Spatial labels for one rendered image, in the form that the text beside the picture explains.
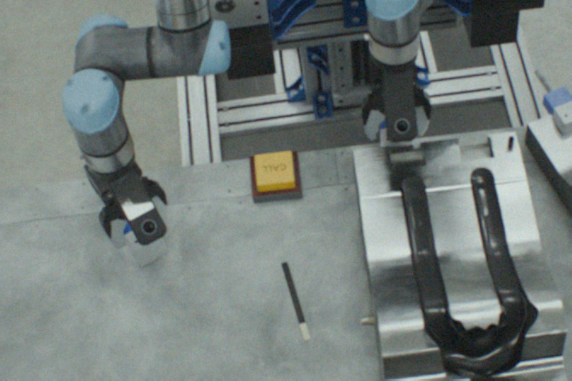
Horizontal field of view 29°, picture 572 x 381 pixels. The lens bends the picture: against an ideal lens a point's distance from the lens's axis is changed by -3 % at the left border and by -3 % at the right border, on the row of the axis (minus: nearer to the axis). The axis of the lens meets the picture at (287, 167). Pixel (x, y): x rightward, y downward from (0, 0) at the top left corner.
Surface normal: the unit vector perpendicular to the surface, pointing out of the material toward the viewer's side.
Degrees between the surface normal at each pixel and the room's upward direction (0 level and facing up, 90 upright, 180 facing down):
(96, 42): 0
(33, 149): 0
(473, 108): 0
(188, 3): 71
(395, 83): 28
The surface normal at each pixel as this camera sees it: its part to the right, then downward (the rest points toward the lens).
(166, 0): -0.45, 0.54
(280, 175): -0.08, -0.55
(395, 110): -0.02, -0.11
